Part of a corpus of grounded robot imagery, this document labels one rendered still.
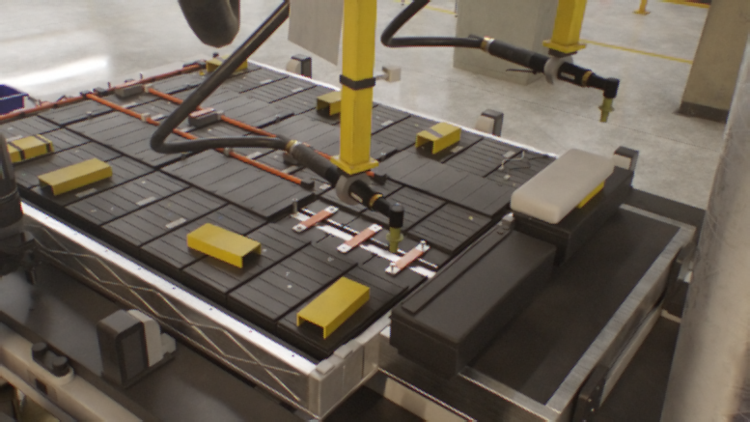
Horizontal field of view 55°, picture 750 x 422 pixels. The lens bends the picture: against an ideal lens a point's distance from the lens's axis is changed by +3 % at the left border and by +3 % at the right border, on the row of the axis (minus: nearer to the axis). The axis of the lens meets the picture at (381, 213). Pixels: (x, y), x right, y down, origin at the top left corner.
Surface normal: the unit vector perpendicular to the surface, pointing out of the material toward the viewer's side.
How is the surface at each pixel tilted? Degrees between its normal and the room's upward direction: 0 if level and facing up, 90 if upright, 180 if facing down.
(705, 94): 90
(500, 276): 0
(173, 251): 0
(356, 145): 90
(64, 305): 0
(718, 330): 85
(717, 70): 90
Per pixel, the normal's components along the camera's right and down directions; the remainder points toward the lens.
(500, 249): 0.05, -0.87
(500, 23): -0.59, 0.37
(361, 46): 0.62, 0.41
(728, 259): -0.88, 0.12
